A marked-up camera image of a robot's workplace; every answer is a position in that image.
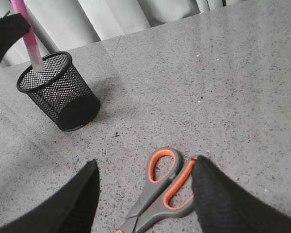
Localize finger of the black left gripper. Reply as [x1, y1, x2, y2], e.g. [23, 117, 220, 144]
[0, 13, 31, 63]

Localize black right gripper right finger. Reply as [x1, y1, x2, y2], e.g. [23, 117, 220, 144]
[192, 155, 291, 233]

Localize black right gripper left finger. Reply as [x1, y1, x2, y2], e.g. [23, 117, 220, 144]
[0, 160, 100, 233]

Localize pink marker pen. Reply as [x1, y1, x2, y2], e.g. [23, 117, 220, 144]
[11, 0, 45, 72]

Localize grey orange scissors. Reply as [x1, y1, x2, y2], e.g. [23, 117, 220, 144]
[117, 147, 197, 233]

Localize black mesh pen cup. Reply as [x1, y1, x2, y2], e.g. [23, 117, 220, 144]
[16, 51, 101, 132]

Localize grey curtain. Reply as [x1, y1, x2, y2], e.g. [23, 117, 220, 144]
[0, 0, 248, 71]

